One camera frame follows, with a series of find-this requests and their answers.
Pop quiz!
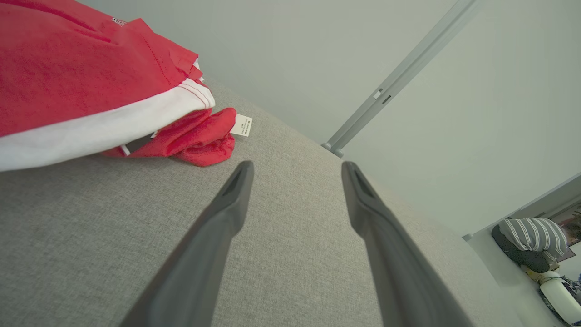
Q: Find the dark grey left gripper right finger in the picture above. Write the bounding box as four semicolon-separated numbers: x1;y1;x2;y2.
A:
341;161;475;327

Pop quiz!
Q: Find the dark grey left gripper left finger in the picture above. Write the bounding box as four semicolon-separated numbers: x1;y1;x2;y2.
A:
120;160;254;327

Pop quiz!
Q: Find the red and white t-shirt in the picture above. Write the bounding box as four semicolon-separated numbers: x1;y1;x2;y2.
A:
0;0;253;172

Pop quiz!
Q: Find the person in striped shirt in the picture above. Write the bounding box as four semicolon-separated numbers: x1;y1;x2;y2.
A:
491;217;569;273

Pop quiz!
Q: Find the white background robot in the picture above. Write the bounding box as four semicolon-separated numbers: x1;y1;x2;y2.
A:
539;270;581;326

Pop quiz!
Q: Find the window with green plants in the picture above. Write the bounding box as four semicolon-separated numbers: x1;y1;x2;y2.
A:
551;200;581;262

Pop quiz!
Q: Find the grey metal frame rail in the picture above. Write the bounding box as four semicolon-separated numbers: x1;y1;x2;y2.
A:
321;0;482;159

